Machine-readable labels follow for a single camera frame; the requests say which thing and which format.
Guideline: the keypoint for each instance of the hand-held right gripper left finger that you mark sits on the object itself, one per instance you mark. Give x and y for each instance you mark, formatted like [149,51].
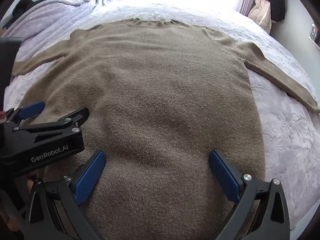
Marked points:
[91,177]

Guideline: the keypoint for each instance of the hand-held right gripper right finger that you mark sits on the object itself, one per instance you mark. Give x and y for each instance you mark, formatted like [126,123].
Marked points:
[223,177]

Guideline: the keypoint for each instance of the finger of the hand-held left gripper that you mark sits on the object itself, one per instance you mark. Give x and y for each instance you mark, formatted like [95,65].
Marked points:
[32,110]
[72,117]

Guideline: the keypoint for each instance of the brown fuzzy sweater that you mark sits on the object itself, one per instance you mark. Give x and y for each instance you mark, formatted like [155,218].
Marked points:
[160,105]

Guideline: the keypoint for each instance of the person's left hand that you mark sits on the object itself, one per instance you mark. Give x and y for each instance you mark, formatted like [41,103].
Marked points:
[2,117]

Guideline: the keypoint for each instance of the lavender embossed bedspread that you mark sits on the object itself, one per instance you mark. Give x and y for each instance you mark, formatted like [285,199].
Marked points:
[287,142]

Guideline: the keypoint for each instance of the purple fluffy blanket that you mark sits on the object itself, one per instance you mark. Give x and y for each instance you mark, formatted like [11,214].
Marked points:
[45,17]

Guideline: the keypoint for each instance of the dark clothing heap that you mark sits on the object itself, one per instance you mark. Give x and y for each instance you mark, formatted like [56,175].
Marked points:
[23,6]

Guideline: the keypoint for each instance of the beige padded jacket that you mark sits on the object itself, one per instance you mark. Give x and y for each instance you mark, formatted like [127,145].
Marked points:
[261,15]

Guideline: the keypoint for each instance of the black hanging coat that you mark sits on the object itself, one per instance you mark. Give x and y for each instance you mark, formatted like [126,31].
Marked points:
[276,2]

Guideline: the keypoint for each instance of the small wall picture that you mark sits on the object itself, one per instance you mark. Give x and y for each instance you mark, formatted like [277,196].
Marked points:
[315,33]

